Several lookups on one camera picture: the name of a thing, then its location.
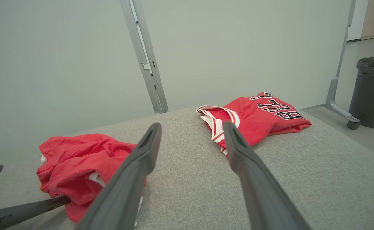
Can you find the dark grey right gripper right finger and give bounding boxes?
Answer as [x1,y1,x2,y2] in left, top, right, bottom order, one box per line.
[224,121,312,230]

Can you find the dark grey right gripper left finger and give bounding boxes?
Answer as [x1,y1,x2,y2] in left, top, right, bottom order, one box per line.
[75,123,163,230]

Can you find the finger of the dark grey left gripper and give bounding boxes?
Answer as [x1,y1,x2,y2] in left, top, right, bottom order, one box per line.
[0,195,72,229]

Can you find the red and white basketball shorts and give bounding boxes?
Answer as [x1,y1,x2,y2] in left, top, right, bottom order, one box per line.
[36,134,147,224]

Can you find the red number 23 basketball jersey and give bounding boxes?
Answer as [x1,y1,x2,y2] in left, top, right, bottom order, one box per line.
[196,92,312,157]

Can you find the black lined trash bin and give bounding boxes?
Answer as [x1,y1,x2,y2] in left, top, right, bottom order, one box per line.
[348,57,374,130]

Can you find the grey partition post with caster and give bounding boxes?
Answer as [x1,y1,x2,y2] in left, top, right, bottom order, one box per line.
[325,0,361,130]

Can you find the grey partition frame post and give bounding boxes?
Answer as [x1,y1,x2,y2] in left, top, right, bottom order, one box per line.
[120,0,169,114]

